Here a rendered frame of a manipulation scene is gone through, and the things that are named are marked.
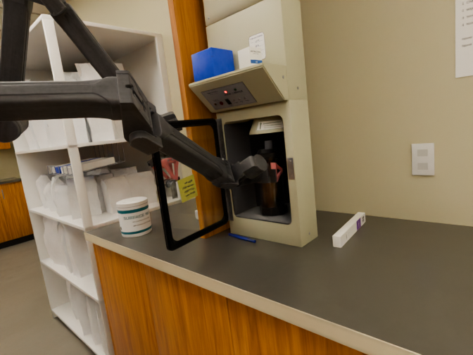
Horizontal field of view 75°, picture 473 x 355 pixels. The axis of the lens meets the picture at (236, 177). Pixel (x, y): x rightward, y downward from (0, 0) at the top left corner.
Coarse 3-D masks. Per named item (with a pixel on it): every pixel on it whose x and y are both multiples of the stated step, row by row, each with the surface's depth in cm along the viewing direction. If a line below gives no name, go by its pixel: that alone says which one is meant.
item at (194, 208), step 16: (176, 128) 97; (192, 128) 102; (208, 128) 109; (208, 144) 109; (160, 160) 92; (176, 176) 97; (192, 176) 102; (192, 192) 102; (208, 192) 109; (160, 208) 92; (176, 208) 97; (192, 208) 102; (208, 208) 109; (176, 224) 97; (192, 224) 102; (208, 224) 109; (176, 240) 97
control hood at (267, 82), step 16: (256, 64) 84; (272, 64) 86; (208, 80) 97; (224, 80) 94; (240, 80) 91; (256, 80) 88; (272, 80) 86; (256, 96) 94; (272, 96) 91; (288, 96) 91
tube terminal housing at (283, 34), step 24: (264, 0) 91; (288, 0) 90; (216, 24) 105; (240, 24) 99; (264, 24) 93; (288, 24) 91; (240, 48) 100; (288, 48) 91; (288, 72) 91; (240, 120) 114; (288, 120) 94; (288, 144) 95; (312, 168) 103; (312, 192) 103; (312, 216) 104; (288, 240) 102
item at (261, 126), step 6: (258, 120) 105; (264, 120) 103; (270, 120) 102; (276, 120) 102; (282, 120) 103; (252, 126) 108; (258, 126) 104; (264, 126) 103; (270, 126) 102; (276, 126) 102; (282, 126) 102; (252, 132) 106; (258, 132) 104; (264, 132) 102; (270, 132) 102
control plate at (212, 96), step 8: (216, 88) 98; (224, 88) 97; (232, 88) 95; (240, 88) 94; (208, 96) 104; (216, 96) 102; (224, 96) 100; (232, 96) 99; (240, 96) 97; (248, 96) 95; (224, 104) 104; (232, 104) 102; (240, 104) 100
